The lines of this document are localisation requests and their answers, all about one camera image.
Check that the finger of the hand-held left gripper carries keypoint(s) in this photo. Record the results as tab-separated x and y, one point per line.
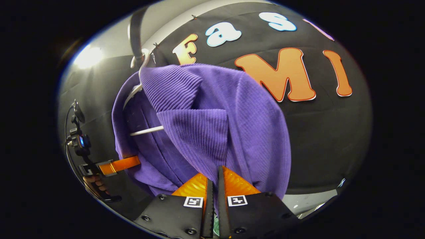
123	164

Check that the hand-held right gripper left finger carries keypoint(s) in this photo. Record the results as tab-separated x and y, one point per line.
210	212

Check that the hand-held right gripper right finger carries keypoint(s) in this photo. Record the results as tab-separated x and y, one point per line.
223	212

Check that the purple ribbed jacket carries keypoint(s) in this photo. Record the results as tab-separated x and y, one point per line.
232	132

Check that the white clothes hanger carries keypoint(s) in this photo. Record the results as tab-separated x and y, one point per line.
146	131

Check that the small ceiling light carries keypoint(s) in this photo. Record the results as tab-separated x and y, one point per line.
88	56

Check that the black backdrop cloth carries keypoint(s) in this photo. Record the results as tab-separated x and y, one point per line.
315	139

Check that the light blue clip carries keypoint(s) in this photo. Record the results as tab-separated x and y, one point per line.
341	182

